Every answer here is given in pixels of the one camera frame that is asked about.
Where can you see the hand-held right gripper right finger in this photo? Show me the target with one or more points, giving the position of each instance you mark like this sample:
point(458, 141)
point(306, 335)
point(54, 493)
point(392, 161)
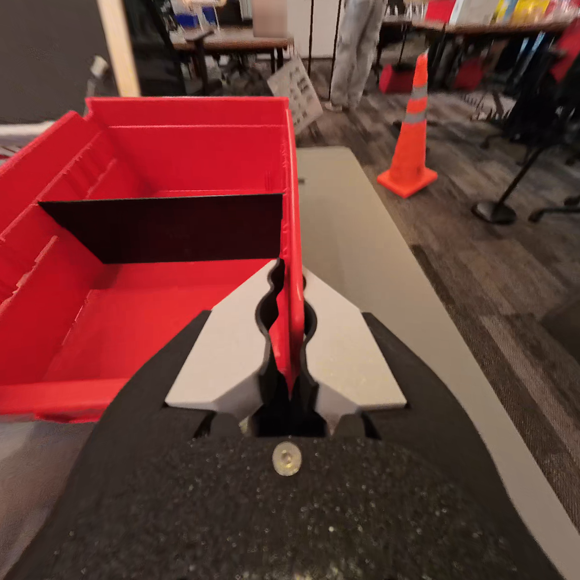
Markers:
point(353, 358)

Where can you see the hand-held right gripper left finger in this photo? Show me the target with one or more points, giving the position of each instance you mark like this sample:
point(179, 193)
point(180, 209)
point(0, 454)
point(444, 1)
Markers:
point(217, 353)

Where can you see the red plastic bin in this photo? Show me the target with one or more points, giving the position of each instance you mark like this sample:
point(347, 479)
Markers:
point(190, 154)

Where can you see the grey desk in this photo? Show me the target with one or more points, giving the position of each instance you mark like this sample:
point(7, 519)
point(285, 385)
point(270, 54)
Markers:
point(362, 272)

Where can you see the black bin divider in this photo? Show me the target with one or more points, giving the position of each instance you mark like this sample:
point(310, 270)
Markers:
point(181, 226)

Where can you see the black stand base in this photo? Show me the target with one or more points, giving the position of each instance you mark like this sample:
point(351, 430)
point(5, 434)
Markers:
point(494, 212)

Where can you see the orange traffic cone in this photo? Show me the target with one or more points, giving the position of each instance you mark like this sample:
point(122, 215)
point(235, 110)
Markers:
point(410, 149)

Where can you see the white printed board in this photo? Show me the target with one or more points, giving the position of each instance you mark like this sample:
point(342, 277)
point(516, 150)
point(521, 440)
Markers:
point(297, 93)

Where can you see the red bag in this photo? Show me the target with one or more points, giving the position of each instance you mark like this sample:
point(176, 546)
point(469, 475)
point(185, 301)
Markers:
point(396, 79)

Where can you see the small white tag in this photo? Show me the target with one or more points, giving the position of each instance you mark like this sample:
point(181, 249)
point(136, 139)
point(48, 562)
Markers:
point(99, 67)

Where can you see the long wooden table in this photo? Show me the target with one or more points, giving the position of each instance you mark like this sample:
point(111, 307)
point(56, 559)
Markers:
point(489, 28)

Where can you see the pale wooden frame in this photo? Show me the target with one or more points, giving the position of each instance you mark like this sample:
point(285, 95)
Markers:
point(118, 45)

